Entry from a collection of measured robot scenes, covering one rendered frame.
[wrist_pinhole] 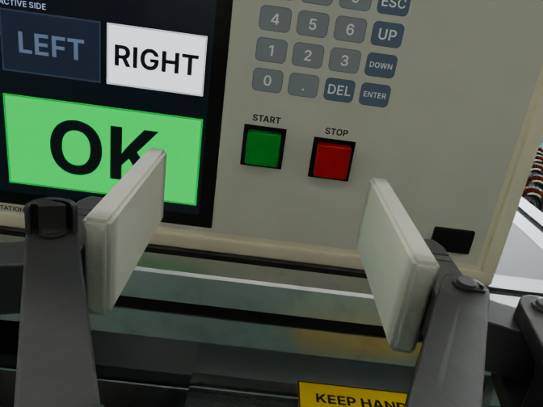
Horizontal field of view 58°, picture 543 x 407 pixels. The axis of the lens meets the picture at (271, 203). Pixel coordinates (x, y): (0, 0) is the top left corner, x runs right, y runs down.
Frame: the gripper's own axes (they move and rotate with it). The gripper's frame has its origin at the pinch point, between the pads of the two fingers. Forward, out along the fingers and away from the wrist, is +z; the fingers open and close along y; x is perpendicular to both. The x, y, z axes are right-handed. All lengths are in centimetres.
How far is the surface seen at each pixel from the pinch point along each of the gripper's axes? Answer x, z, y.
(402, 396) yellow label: -11.6, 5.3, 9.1
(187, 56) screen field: 4.3, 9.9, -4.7
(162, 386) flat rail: -14.0, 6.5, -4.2
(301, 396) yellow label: -11.6, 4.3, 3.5
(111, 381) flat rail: -14.0, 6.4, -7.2
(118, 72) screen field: 3.0, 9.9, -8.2
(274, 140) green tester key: 0.7, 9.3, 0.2
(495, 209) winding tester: -1.7, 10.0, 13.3
